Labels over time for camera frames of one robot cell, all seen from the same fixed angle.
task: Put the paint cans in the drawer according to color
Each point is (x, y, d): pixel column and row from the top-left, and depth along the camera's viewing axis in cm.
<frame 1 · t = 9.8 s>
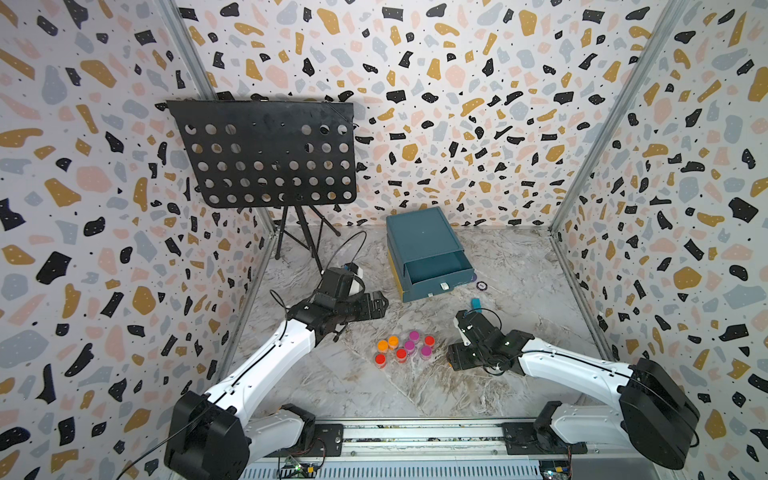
left hand: (378, 303, 81), fingers open
right hand: (455, 355, 85), fingers open
purple small blind button: (476, 303, 101), on the table
purple black poker chip: (481, 285, 108), on the table
teal drawer cabinet: (427, 255, 88), point 22 cm above the table
orange paint can: (382, 346, 90), point 2 cm above the table
orange paint can 2: (392, 341, 90), point 3 cm above the table
red paint can: (401, 355, 88), point 3 cm above the table
magenta paint can: (409, 346, 90), point 2 cm above the table
magenta paint can 2: (426, 352, 88), point 3 cm above the table

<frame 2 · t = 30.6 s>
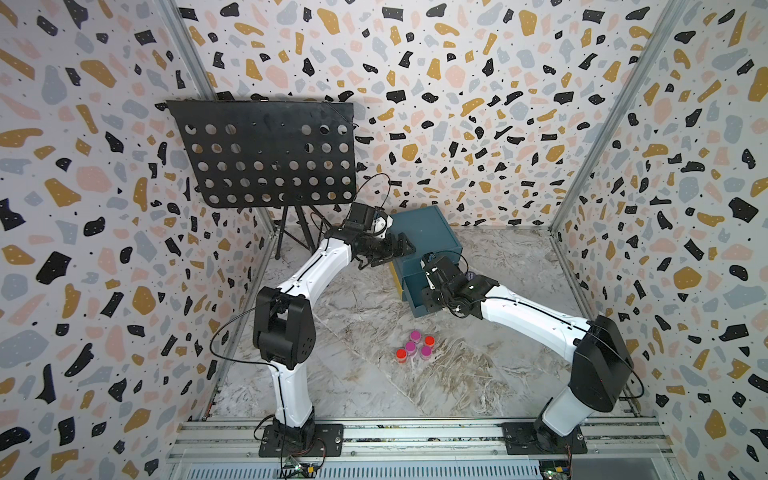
left hand: (408, 252, 87), fingers open
right hand: (429, 292, 86), fingers open
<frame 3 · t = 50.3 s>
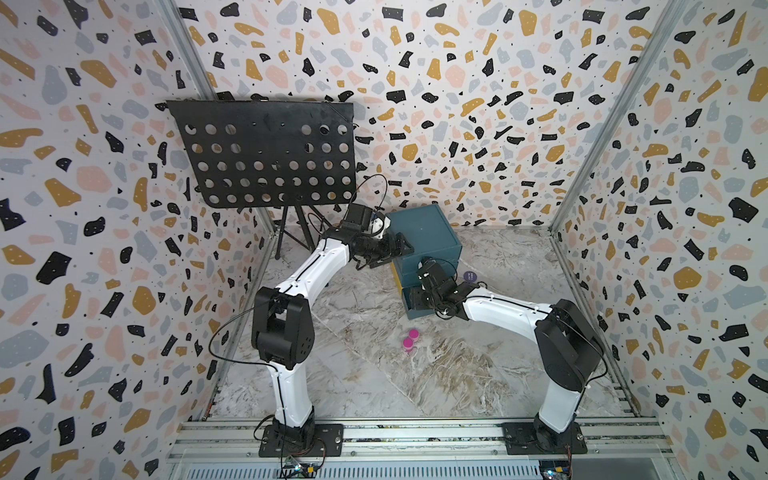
left hand: (407, 253, 87), fingers open
right hand: (415, 294, 92), fingers open
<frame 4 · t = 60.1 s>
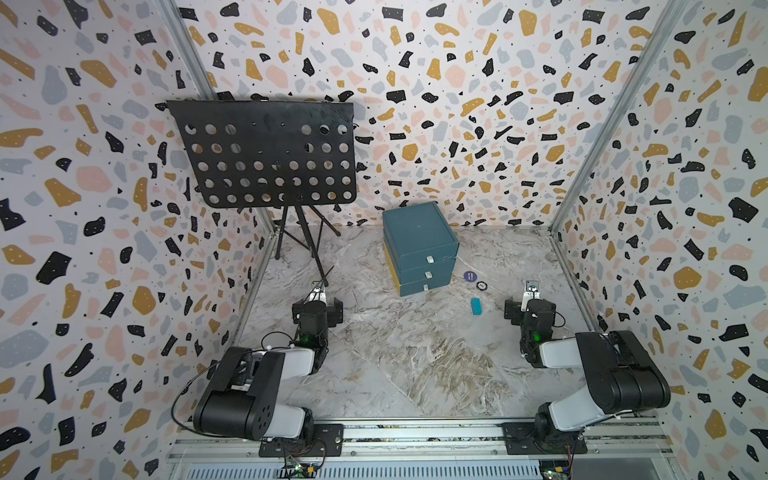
left hand: (321, 299, 92), fingers open
right hand: (532, 298, 94), fingers open
small teal block: (477, 306, 100), on the table
